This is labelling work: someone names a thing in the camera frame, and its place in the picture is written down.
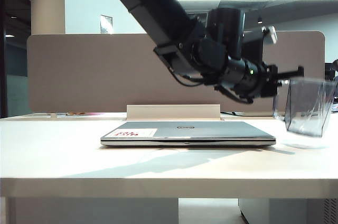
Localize framed wall notice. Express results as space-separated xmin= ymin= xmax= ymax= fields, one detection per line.
xmin=100 ymin=14 xmax=114 ymax=34

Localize white sticker red writing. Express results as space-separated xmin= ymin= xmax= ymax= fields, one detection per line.
xmin=115 ymin=128 xmax=158 ymax=138

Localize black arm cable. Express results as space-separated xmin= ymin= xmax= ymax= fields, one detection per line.
xmin=168 ymin=68 xmax=256 ymax=105

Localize brown desk partition panel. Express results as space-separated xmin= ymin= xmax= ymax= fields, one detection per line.
xmin=27 ymin=31 xmax=326 ymax=114

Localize clear grey water cup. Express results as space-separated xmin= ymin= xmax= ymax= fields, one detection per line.
xmin=271 ymin=77 xmax=336 ymax=138

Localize beige cable tray flap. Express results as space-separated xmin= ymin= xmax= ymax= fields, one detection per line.
xmin=126 ymin=104 xmax=221 ymax=120

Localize colourful papers behind partition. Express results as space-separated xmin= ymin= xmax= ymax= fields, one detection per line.
xmin=57 ymin=112 xmax=102 ymax=117

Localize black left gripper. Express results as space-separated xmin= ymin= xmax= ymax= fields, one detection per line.
xmin=260 ymin=63 xmax=305 ymax=98

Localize silver closed laptop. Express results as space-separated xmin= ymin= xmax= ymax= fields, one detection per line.
xmin=100 ymin=120 xmax=277 ymax=147

